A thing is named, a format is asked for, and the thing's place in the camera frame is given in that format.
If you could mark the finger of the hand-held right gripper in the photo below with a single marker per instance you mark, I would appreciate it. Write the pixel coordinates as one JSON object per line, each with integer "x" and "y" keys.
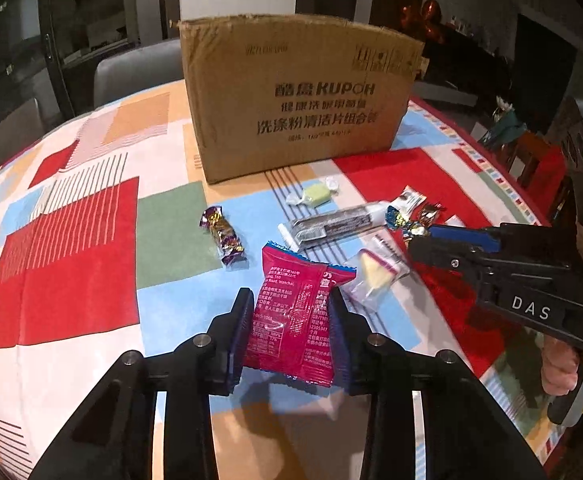
{"x": 436, "y": 255}
{"x": 464, "y": 235}

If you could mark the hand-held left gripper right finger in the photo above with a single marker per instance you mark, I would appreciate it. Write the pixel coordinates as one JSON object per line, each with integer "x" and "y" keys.
{"x": 341, "y": 345}

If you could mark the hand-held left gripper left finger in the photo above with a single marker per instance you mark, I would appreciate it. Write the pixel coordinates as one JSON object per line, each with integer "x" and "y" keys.
{"x": 239, "y": 330}

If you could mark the blue gold foil candy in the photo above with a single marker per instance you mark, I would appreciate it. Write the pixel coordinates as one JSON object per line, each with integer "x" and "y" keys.
{"x": 404, "y": 222}

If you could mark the red snack packet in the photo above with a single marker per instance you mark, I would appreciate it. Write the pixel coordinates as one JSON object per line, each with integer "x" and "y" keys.
{"x": 291, "y": 310}

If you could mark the silver snack packet gold ends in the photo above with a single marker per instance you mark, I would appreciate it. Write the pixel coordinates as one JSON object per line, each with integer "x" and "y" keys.
{"x": 405, "y": 201}

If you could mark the purple foil candy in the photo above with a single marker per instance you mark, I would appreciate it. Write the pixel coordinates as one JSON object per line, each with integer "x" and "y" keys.
{"x": 226, "y": 237}

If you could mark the brown cardboard box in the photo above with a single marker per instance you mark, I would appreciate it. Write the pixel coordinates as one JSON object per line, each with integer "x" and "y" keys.
{"x": 296, "y": 110}

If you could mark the person's right hand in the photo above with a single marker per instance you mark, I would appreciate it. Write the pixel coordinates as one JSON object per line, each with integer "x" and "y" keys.
{"x": 561, "y": 375}

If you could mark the brown gold foil candy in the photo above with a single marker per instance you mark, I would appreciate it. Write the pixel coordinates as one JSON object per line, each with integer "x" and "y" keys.
{"x": 429, "y": 214}

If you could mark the clear bag with yellow snack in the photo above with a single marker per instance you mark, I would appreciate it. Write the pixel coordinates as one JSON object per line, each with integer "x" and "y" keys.
{"x": 371, "y": 270}

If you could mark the wooden chair red cushion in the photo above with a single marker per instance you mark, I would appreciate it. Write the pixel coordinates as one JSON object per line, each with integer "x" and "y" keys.
{"x": 536, "y": 170}

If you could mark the long black white snack packet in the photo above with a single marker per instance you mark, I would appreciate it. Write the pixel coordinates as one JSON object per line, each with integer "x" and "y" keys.
{"x": 331, "y": 222}

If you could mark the teal object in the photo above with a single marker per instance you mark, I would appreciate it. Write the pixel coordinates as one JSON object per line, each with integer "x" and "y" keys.
{"x": 504, "y": 127}

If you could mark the green candy clear wrapper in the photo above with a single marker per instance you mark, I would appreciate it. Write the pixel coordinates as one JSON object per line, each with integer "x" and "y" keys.
{"x": 316, "y": 192}

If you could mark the colourful patchwork tablecloth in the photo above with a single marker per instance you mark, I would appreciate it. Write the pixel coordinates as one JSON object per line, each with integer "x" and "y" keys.
{"x": 71, "y": 260}

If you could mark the red balloons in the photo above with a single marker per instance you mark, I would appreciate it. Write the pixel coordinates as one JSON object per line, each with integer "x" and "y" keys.
{"x": 424, "y": 20}

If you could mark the grey chair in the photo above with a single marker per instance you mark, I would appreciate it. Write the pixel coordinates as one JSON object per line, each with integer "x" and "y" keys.
{"x": 136, "y": 70}
{"x": 11, "y": 130}

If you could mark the glass door dark frame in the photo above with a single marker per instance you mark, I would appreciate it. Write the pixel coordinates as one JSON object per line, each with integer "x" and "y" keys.
{"x": 86, "y": 25}

